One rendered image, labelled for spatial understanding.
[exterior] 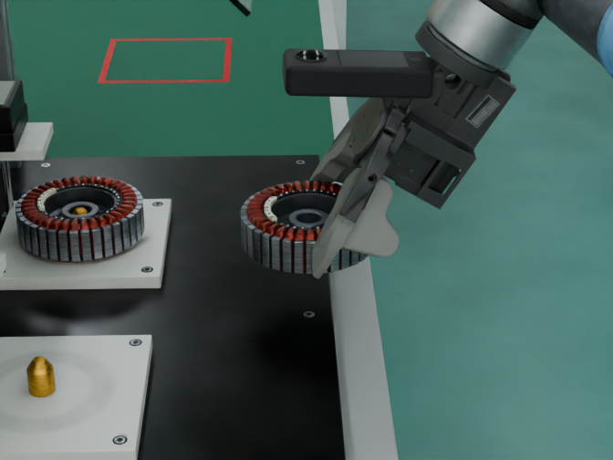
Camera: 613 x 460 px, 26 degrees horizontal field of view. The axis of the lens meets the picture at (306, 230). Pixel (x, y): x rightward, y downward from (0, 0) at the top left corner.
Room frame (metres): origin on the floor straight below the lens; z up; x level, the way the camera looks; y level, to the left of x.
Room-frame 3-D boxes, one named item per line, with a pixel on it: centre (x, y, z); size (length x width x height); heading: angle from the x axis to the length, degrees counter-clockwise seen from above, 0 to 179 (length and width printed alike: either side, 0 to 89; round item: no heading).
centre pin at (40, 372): (0.81, 0.19, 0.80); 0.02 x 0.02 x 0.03
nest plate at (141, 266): (1.05, 0.20, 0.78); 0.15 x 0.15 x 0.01; 2
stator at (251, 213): (0.97, 0.00, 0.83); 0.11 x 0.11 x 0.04
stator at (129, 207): (1.05, 0.20, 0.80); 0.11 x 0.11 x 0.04
